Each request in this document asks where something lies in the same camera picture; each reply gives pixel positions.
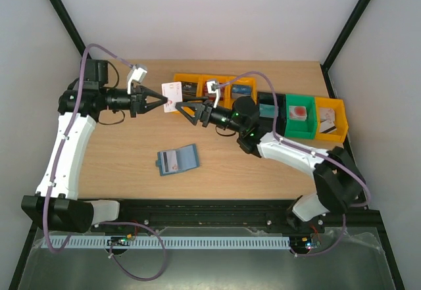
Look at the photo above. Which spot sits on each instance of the blue card stack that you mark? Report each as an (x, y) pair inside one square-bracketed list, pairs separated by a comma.
[(239, 90)]

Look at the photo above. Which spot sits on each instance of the black frame post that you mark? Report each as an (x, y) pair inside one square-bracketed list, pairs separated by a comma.
[(68, 24), (345, 33)]

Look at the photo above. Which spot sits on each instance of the right black frame post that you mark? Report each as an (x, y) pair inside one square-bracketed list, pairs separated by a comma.
[(345, 33)]

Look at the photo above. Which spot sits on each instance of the left black frame post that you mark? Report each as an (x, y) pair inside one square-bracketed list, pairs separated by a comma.
[(68, 24)]

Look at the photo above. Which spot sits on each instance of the light blue cable duct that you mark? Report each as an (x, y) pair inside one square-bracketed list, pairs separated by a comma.
[(177, 243)]

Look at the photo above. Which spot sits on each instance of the green bin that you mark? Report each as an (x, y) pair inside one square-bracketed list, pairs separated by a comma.
[(301, 129)]

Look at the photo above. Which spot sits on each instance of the far right orange bin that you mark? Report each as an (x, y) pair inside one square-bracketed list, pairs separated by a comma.
[(340, 120)]

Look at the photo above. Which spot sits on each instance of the teal leather card holder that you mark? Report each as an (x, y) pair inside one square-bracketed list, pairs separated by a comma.
[(188, 159)]

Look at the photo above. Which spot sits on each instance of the black card stack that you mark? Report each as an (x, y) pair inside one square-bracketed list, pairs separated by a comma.
[(189, 90)]

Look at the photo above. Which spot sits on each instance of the teal card stack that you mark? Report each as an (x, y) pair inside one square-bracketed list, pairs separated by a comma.
[(268, 111)]

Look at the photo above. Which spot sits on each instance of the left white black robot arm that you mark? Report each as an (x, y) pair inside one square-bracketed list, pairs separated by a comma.
[(55, 204)]

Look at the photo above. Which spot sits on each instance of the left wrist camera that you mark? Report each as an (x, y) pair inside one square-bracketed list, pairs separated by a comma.
[(136, 75)]

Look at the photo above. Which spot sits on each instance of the black bin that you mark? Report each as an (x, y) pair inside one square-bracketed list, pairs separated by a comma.
[(267, 98)]

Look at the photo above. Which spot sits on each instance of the white pink card stack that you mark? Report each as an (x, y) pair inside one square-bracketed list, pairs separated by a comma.
[(326, 113)]

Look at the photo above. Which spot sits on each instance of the red white card stack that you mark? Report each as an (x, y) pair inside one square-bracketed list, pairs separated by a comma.
[(297, 113)]

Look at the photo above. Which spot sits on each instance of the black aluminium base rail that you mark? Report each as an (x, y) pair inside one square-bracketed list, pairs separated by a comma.
[(270, 216)]

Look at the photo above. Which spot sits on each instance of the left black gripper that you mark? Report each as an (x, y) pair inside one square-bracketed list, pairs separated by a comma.
[(138, 99)]

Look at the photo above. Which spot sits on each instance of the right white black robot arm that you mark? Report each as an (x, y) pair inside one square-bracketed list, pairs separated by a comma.
[(337, 180)]

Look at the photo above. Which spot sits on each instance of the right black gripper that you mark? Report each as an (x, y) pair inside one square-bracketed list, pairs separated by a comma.
[(202, 114)]

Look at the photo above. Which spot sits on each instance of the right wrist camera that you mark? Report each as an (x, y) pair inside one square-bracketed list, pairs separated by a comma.
[(214, 87)]

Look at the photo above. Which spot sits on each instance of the white pink credit card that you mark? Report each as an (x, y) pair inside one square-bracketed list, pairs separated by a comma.
[(173, 92), (327, 126)]

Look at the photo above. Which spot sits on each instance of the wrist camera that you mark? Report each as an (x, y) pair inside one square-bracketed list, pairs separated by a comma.
[(214, 87), (136, 75)]

